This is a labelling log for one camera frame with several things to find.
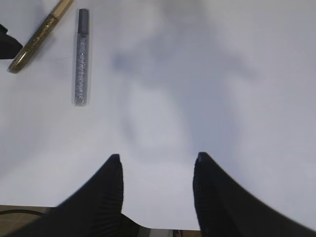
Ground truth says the black cable under table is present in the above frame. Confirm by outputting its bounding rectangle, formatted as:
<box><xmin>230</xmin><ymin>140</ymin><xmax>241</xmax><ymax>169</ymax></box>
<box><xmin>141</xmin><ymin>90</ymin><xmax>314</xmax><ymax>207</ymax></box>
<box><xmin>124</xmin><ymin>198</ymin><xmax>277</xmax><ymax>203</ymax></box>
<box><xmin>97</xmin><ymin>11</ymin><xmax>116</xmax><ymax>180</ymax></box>
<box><xmin>0</xmin><ymin>209</ymin><xmax>45</xmax><ymax>218</ymax></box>

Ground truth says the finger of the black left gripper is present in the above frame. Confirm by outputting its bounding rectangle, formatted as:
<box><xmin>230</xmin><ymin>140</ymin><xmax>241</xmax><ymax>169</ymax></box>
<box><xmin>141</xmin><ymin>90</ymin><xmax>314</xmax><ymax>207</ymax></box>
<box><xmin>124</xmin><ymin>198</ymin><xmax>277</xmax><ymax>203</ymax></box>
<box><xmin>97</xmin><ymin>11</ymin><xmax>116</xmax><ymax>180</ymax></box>
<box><xmin>0</xmin><ymin>25</ymin><xmax>23</xmax><ymax>59</ymax></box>

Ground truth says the silver glitter pen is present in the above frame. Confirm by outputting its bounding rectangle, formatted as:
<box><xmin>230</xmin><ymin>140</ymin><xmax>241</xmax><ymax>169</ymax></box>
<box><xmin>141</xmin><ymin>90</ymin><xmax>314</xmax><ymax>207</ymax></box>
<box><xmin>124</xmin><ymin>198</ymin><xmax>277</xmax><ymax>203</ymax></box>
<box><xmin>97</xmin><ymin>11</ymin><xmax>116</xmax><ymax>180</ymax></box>
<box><xmin>73</xmin><ymin>8</ymin><xmax>90</xmax><ymax>107</ymax></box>

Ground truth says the black table frame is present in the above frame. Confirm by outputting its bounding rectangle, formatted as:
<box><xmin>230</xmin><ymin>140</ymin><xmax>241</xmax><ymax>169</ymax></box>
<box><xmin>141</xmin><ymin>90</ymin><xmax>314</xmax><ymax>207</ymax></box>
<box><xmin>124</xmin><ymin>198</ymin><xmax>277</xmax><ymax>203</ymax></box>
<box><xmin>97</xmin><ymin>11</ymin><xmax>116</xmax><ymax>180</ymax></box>
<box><xmin>118</xmin><ymin>214</ymin><xmax>201</xmax><ymax>237</ymax></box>

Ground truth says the gold marker pen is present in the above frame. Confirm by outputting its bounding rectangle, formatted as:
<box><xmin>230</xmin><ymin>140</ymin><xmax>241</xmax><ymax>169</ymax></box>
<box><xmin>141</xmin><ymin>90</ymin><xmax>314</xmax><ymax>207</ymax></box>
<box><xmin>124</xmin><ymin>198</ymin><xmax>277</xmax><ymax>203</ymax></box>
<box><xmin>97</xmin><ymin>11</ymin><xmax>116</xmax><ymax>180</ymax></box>
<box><xmin>8</xmin><ymin>0</ymin><xmax>74</xmax><ymax>74</ymax></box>

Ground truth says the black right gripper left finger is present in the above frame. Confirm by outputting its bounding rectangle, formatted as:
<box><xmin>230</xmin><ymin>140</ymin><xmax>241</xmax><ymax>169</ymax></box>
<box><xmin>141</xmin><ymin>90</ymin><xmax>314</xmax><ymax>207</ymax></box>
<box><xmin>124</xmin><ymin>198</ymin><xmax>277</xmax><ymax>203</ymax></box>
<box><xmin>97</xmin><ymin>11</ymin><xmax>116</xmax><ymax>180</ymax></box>
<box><xmin>7</xmin><ymin>154</ymin><xmax>124</xmax><ymax>237</ymax></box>

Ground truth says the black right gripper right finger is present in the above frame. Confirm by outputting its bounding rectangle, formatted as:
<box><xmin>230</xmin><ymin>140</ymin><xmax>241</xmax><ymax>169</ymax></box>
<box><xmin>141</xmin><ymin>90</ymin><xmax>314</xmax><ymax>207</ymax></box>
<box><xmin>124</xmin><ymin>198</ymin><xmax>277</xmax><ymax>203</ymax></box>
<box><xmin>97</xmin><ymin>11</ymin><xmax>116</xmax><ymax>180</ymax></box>
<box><xmin>193</xmin><ymin>152</ymin><xmax>316</xmax><ymax>237</ymax></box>

